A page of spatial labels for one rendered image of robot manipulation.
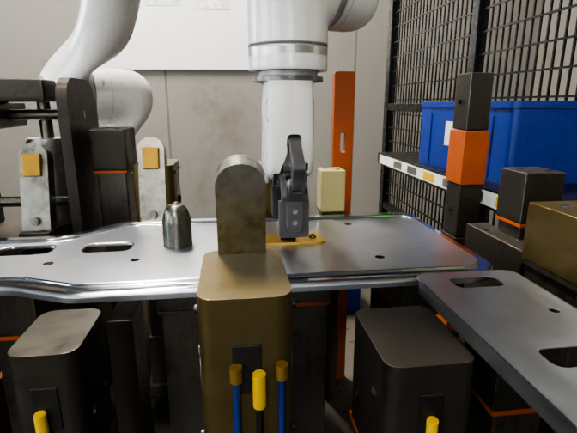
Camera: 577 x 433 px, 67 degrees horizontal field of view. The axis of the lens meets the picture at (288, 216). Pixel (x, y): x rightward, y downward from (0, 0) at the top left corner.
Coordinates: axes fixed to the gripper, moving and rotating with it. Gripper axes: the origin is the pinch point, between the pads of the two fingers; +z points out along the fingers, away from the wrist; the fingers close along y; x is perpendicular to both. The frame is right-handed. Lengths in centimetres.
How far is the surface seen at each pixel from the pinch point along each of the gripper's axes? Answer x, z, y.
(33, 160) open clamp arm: -32.4, -5.6, -12.6
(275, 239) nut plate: -1.6, 2.5, 0.5
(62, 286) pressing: -21.8, 3.1, 10.2
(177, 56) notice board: -38, -40, -243
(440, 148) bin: 35.0, -3.9, -34.3
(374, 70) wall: 86, -32, -236
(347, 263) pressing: 4.9, 2.8, 8.5
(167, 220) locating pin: -13.6, -0.4, 1.3
